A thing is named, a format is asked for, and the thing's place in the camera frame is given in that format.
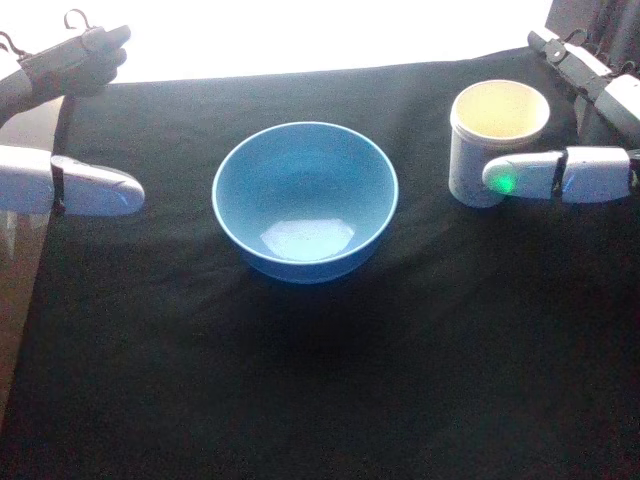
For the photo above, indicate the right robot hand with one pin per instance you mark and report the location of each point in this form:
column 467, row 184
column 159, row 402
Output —
column 590, row 175

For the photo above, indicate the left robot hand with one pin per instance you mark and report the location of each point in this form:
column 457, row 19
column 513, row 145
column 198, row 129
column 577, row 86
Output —
column 95, row 190

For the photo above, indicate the white paper cup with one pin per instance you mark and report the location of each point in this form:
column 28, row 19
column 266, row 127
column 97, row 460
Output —
column 470, row 150

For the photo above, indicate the blue bowl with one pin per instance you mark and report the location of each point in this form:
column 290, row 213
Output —
column 305, row 200

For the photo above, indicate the black table cloth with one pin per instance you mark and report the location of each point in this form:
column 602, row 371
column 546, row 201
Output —
column 320, row 375

